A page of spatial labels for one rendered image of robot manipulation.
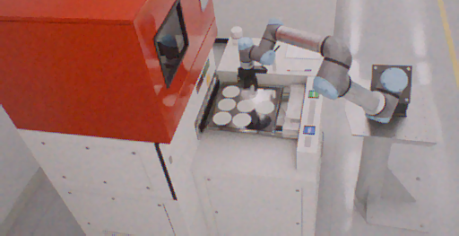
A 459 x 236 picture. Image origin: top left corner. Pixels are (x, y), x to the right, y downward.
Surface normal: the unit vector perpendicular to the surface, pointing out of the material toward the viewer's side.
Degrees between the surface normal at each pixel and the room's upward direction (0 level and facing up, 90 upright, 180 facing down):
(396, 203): 0
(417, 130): 0
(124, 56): 90
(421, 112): 0
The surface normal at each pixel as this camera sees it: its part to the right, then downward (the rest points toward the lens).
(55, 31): -0.23, 0.68
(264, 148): -0.12, -0.72
